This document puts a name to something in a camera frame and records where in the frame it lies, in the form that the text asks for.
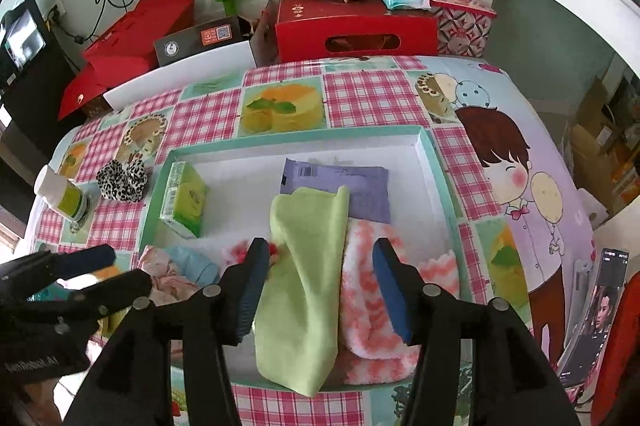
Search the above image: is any red box with cutout handle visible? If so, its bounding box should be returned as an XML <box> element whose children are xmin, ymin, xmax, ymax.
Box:
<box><xmin>274</xmin><ymin>0</ymin><xmax>440</xmax><ymax>63</ymax></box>

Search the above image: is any pink floral cloth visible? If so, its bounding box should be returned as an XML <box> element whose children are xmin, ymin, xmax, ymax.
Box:
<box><xmin>137</xmin><ymin>245</ymin><xmax>203</xmax><ymax>307</ymax></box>

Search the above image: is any white bottle green label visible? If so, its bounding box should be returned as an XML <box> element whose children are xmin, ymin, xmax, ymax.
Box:
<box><xmin>34</xmin><ymin>166</ymin><xmax>91</xmax><ymax>222</ymax></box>

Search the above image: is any light green cloth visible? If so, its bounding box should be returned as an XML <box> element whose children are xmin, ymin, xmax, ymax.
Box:
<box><xmin>254</xmin><ymin>186</ymin><xmax>351</xmax><ymax>397</ymax></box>

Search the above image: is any black cabinet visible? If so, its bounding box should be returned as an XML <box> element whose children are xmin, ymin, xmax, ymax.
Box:
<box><xmin>0</xmin><ymin>41</ymin><xmax>83</xmax><ymax>227</ymax></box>

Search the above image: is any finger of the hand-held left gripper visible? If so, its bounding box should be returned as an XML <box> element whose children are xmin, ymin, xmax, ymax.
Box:
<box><xmin>0</xmin><ymin>245</ymin><xmax>117</xmax><ymax>287</ymax></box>
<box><xmin>0</xmin><ymin>270</ymin><xmax>152</xmax><ymax>337</ymax></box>

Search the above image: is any white board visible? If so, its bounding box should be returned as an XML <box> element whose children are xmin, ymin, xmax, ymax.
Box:
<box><xmin>104</xmin><ymin>38</ymin><xmax>257</xmax><ymax>109</ymax></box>

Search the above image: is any smartphone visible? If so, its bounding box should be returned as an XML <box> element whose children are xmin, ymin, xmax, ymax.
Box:
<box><xmin>560</xmin><ymin>248</ymin><xmax>628</xmax><ymax>387</ymax></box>

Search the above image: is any teal-rimmed white box tray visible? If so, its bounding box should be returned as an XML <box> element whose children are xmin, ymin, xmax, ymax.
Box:
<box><xmin>131</xmin><ymin>125</ymin><xmax>483</xmax><ymax>397</ymax></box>

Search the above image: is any green tissue pack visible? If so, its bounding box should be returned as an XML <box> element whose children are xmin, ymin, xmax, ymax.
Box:
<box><xmin>97</xmin><ymin>306</ymin><xmax>132</xmax><ymax>338</ymax></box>
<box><xmin>159</xmin><ymin>161</ymin><xmax>207</xmax><ymax>239</ymax></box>

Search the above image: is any printed checkered tablecloth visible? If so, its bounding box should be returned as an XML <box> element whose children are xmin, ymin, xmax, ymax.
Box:
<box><xmin>27</xmin><ymin>55</ymin><xmax>608</xmax><ymax>426</ymax></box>

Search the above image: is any leopard print scrunchie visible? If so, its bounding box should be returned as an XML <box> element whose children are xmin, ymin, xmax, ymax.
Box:
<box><xmin>96</xmin><ymin>158</ymin><xmax>149</xmax><ymax>203</ymax></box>

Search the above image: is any pile of cardboard boxes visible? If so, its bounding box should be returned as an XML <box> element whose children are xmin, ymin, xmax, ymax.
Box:
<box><xmin>565</xmin><ymin>76</ymin><xmax>640</xmax><ymax>217</ymax></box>

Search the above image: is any black box with label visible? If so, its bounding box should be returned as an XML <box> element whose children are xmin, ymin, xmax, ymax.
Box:
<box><xmin>152</xmin><ymin>20</ymin><xmax>251</xmax><ymax>67</ymax></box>

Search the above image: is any small monitor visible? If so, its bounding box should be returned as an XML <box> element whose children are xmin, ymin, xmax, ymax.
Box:
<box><xmin>0</xmin><ymin>0</ymin><xmax>48</xmax><ymax>79</ymax></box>

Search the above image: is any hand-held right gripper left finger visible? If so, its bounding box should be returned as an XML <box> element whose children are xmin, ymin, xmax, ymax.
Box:
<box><xmin>62</xmin><ymin>237</ymin><xmax>271</xmax><ymax>426</ymax></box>

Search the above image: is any red patterned gift box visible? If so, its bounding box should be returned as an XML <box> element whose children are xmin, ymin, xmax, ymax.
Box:
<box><xmin>405</xmin><ymin>0</ymin><xmax>498</xmax><ymax>59</ymax></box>

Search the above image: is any red paper bag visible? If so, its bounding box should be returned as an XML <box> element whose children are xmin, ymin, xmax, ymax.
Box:
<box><xmin>57</xmin><ymin>66</ymin><xmax>118</xmax><ymax>122</ymax></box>

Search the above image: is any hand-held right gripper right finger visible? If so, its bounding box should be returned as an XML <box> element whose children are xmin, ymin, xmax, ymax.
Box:
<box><xmin>372</xmin><ymin>237</ymin><xmax>583</xmax><ymax>426</ymax></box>

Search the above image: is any purple packet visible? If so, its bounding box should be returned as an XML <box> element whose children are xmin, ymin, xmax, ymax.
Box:
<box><xmin>280</xmin><ymin>158</ymin><xmax>391</xmax><ymax>224</ymax></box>

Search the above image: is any flat red box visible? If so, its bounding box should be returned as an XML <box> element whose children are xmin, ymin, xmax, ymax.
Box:
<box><xmin>82</xmin><ymin>0</ymin><xmax>196</xmax><ymax>69</ymax></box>

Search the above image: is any blue face mask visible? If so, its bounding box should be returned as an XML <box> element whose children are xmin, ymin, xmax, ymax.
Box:
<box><xmin>165</xmin><ymin>246</ymin><xmax>221</xmax><ymax>288</ymax></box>

